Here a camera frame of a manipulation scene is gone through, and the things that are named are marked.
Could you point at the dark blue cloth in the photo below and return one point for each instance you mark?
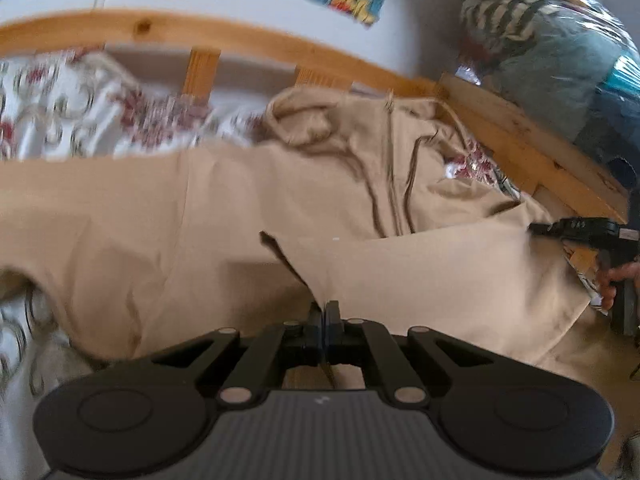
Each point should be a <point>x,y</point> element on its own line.
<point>623,172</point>

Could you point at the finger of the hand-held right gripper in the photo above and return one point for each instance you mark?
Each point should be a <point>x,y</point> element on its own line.
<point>544,228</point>

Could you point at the grey-blue cloth bundle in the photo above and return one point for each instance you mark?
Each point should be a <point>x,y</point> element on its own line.
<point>555,70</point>

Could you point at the wooden bed frame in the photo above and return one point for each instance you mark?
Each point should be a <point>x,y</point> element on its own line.
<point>150,27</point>

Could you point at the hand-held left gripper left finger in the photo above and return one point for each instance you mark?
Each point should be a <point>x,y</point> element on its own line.
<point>314,336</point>

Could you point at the striped cloth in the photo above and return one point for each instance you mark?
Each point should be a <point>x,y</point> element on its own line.
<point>500,7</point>

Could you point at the beige hoodie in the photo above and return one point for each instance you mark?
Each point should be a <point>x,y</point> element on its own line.
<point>200,240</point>

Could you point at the person's right hand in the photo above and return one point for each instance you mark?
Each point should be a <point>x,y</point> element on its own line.
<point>620,277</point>

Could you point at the floral satin bedspread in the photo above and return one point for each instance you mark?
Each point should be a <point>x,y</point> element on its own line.
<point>60,105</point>

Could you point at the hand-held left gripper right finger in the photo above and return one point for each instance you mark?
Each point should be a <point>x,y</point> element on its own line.
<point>334,336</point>

